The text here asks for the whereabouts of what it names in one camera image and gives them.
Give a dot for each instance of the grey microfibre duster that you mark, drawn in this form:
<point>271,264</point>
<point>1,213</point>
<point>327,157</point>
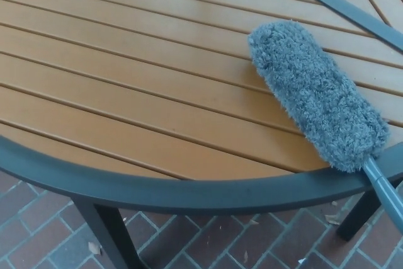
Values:
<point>315,92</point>

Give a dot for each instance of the dark round table rim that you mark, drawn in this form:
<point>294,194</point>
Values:
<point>157,190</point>

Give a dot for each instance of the dark table leg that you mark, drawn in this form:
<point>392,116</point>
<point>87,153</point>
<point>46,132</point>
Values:
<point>355,218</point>
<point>110,237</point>

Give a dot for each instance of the small white paper scrap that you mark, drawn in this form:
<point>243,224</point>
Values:
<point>302,261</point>

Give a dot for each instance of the dark flat table crossbar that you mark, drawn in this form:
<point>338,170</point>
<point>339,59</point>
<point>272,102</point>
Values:
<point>346,7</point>

